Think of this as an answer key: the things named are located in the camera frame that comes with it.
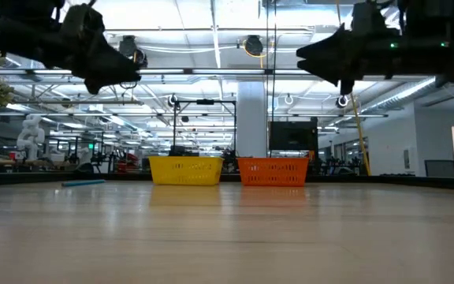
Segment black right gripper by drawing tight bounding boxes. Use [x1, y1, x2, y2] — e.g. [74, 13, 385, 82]
[296, 3, 400, 96]

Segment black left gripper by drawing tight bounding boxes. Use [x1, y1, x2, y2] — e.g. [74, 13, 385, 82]
[45, 2, 143, 96]

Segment blue pencil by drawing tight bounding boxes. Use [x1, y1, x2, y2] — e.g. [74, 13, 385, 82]
[61, 179, 107, 188]

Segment white building column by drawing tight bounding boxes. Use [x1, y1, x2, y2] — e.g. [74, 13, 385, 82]
[236, 80, 270, 158]

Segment red equipment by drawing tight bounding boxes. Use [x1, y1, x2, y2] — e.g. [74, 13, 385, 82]
[114, 151, 141, 173]

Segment linear ceiling light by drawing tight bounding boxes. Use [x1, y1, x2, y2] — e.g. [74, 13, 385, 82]
[140, 68, 303, 77]

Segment white humanoid robot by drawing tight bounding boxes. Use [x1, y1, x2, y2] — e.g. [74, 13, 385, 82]
[16, 114, 46, 162]

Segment yellow plastic basket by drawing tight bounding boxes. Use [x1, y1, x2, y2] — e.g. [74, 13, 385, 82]
[148, 155, 225, 186]

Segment orange plastic basket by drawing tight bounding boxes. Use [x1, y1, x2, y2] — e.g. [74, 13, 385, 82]
[236, 157, 311, 188]

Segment grey office chair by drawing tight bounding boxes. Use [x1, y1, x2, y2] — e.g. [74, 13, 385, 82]
[424, 159, 454, 178]

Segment black wall screen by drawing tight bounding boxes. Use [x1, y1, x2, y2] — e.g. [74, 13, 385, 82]
[268, 120, 319, 152]

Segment yellow cable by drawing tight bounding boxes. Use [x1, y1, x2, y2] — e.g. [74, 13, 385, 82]
[335, 0, 371, 177]

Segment black gantry frame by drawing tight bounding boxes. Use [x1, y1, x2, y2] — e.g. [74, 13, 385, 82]
[173, 99, 237, 157]

